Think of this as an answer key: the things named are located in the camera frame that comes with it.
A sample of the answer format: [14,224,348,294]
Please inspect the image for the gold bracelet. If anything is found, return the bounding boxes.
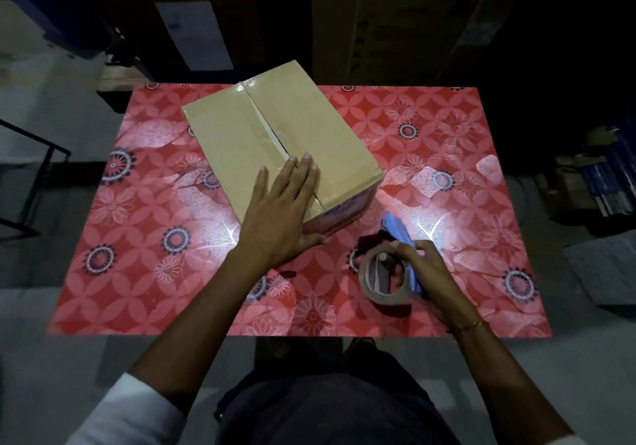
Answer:
[447,319,486,335]

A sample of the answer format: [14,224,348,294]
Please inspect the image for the person's right forearm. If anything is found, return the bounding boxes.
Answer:
[449,322,572,445]

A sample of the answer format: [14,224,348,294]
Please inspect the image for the large dark brown carton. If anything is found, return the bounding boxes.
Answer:
[79,0,314,83]

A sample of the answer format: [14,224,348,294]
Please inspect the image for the red floral table cover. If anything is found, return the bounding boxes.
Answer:
[47,83,553,339]

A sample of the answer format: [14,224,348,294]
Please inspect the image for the brown cardboard box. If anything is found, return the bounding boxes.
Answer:
[181,59,385,236]

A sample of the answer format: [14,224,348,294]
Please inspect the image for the person's left hand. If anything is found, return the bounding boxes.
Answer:
[237,153,329,271]

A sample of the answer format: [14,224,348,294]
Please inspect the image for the large printed appliance carton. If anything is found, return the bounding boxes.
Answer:
[311,0,527,86]

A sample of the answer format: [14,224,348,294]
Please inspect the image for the black metal frame table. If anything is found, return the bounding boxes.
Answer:
[0,119,72,240]

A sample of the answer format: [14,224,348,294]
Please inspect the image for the pile of blue goods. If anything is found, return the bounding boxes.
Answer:
[536,116,636,232]

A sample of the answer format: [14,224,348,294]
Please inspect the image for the grey flat sheet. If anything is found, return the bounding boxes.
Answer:
[564,233,636,306]

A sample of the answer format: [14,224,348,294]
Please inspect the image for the person's dark trousers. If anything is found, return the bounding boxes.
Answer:
[214,338,458,445]

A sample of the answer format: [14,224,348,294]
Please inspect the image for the person's left forearm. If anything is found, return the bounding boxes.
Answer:
[130,255,279,416]

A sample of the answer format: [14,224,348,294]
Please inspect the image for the person's right hand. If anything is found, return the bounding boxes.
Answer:
[390,240,480,332]

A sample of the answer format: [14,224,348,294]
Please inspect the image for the blue tape dispenser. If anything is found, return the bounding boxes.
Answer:
[357,212,441,309]

